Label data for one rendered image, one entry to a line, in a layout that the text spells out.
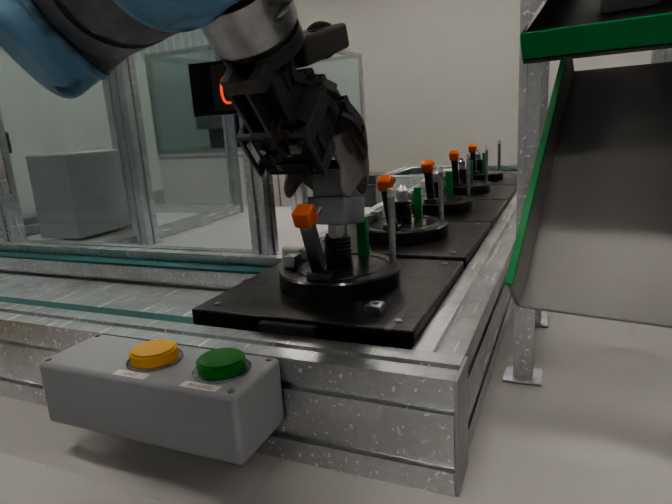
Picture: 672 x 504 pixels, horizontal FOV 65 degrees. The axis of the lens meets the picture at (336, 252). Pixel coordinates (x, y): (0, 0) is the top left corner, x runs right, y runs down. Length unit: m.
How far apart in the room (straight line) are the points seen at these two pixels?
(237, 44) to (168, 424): 0.30
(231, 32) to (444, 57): 11.13
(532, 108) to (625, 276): 0.19
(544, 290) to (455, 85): 10.99
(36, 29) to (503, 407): 0.50
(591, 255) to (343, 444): 0.26
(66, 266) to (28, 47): 0.72
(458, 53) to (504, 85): 1.12
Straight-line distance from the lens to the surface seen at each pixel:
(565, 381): 0.65
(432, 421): 0.44
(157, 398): 0.46
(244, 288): 0.63
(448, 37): 11.55
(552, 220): 0.52
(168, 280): 0.89
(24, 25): 0.35
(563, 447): 0.54
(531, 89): 0.57
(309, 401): 0.47
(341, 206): 0.56
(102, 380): 0.50
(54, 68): 0.35
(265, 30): 0.43
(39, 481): 0.57
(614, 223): 0.51
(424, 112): 11.61
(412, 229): 0.80
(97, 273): 0.99
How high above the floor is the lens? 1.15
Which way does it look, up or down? 14 degrees down
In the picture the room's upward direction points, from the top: 4 degrees counter-clockwise
